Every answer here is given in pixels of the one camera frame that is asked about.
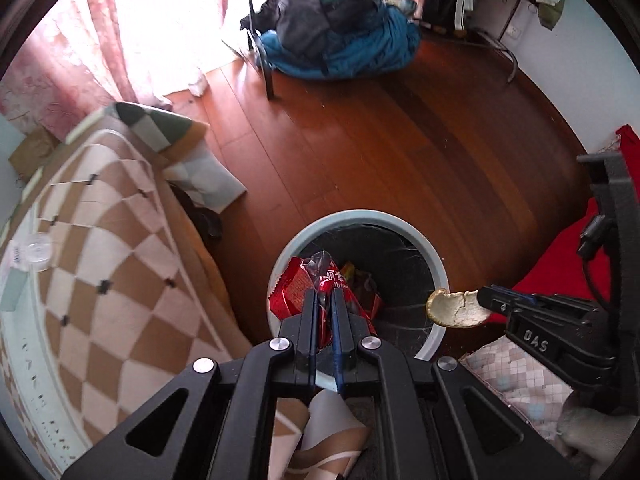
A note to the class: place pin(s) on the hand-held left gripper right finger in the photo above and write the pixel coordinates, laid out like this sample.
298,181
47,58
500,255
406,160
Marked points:
337,320

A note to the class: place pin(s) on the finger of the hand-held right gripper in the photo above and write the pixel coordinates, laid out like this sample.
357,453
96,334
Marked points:
495,302
525,297

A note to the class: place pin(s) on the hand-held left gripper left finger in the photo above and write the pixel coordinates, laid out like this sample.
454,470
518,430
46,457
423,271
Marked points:
312,320

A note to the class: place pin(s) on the red plastic packet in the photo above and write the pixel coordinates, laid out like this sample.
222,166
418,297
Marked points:
295,285

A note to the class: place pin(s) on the round fruit peel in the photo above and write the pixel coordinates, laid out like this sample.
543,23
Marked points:
450,307

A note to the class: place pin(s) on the brown snack packet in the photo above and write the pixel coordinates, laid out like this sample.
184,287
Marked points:
372,290

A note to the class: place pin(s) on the yellow snack packet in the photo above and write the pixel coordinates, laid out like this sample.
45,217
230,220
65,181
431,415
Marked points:
350,271

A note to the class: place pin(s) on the white trash bin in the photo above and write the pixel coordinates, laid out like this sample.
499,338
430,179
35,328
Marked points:
350,216

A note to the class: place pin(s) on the red cloth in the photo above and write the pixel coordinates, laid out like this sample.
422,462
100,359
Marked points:
560,260

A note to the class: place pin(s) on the pale checkered blanket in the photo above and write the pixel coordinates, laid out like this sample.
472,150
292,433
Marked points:
510,380

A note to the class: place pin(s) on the dark cloth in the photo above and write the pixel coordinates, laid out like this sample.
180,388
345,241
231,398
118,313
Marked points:
200,215

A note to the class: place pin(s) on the brown white checkered tablecloth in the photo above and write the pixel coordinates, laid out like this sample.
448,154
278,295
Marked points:
125,260

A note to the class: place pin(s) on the black metal clothes rack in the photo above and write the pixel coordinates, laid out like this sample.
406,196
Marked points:
270,87

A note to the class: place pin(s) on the pile of blue dark clothes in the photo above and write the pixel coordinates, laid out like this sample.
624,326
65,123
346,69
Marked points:
360,55

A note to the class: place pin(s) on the clear plastic lid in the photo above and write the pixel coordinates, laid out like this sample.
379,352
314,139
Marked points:
37,252

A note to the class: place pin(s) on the dark grey clothes pile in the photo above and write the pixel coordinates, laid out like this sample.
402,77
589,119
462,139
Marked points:
300,25

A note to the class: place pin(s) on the brown paper bag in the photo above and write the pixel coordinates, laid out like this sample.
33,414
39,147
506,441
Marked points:
32,152

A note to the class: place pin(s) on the pink floral curtain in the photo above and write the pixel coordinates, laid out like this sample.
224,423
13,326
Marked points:
65,60

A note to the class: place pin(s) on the white wall socket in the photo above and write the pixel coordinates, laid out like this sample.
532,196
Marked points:
512,32

